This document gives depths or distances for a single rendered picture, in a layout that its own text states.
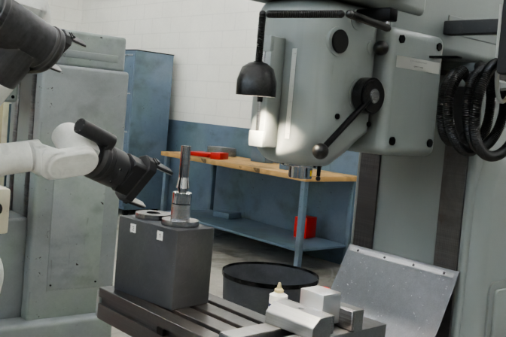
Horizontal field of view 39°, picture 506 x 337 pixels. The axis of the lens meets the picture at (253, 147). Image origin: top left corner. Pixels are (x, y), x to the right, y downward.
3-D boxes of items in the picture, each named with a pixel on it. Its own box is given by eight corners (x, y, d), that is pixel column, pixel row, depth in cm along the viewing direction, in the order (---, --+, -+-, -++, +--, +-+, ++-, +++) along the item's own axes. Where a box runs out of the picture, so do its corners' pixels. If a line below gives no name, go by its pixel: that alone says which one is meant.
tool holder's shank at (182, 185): (172, 191, 171) (176, 144, 171) (183, 190, 173) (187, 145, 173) (181, 192, 169) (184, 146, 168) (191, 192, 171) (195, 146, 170)
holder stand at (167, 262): (171, 311, 164) (178, 225, 163) (113, 289, 179) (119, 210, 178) (208, 303, 173) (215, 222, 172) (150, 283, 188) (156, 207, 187)
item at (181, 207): (166, 217, 171) (168, 195, 171) (181, 217, 175) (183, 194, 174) (178, 220, 168) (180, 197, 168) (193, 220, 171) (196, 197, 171)
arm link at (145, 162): (130, 211, 165) (92, 195, 157) (114, 188, 172) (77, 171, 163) (164, 171, 164) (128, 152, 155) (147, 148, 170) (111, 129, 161)
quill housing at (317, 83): (306, 168, 130) (322, -8, 128) (234, 156, 145) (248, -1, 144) (373, 169, 143) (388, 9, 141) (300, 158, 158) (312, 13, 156)
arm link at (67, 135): (98, 189, 156) (58, 171, 148) (80, 162, 164) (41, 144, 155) (129, 150, 155) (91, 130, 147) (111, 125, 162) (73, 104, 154)
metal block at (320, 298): (321, 326, 135) (324, 295, 135) (297, 317, 139) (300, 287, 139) (338, 323, 139) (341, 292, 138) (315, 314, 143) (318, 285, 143)
